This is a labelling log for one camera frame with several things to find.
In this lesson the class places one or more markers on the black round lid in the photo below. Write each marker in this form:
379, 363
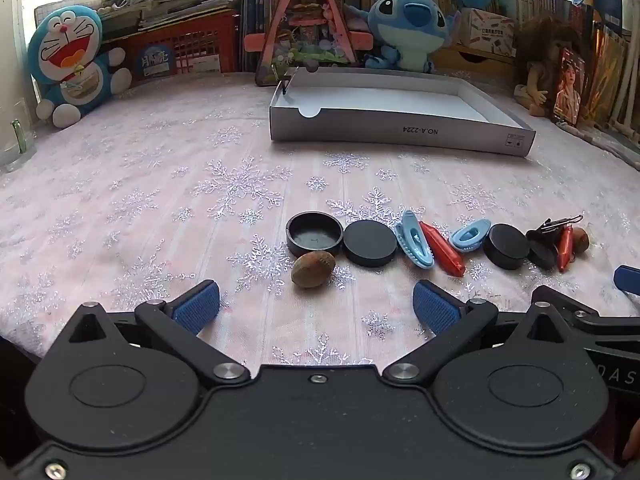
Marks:
507, 247
370, 242

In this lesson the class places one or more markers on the black binder clip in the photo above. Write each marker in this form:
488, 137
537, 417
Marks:
285, 87
542, 232

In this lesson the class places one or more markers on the pink snowflake tablecloth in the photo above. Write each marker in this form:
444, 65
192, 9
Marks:
125, 200

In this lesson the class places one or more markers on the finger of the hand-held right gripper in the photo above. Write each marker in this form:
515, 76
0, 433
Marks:
555, 297
627, 278

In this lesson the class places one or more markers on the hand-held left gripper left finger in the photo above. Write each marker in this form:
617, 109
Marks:
197, 306

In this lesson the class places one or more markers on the long blue plastic clip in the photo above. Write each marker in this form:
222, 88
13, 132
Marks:
415, 247

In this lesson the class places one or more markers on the black shallow round cap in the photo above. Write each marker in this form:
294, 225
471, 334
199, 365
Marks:
542, 256

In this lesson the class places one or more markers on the brown-haired doll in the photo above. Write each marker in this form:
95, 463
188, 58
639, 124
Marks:
545, 45

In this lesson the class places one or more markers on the white printed cardboard box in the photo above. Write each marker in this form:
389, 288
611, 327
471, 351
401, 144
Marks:
490, 32

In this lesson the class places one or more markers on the white pipe rack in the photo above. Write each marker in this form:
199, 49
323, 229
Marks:
625, 85

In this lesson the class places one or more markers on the brown nut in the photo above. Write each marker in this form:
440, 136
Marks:
313, 270
581, 241

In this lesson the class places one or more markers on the light blue plastic clip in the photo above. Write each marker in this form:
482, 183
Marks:
470, 236

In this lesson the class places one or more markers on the red plastic clip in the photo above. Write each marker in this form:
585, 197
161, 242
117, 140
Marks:
565, 250
442, 252

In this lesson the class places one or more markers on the upright blue books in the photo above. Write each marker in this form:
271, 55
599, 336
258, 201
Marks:
260, 10

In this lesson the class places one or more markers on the black hollow round cap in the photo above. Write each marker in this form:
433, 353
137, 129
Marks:
312, 237

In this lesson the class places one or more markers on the clear stand with green strip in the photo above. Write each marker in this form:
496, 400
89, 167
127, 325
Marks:
17, 137

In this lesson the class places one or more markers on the grey cardboard box tray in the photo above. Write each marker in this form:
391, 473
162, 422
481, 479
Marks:
380, 132

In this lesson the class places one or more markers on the red plastic crate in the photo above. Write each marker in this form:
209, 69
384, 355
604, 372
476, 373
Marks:
210, 45

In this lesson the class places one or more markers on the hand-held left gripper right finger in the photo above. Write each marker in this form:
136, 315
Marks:
435, 307

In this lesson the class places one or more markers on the blue alien plush toy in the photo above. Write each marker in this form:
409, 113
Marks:
405, 20

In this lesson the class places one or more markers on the wooden drawer box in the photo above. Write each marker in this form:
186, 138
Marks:
475, 62

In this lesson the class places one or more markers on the blue cat plush toy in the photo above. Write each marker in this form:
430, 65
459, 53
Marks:
70, 60

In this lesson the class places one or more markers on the pink triangular miniature house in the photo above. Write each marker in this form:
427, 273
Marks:
310, 25

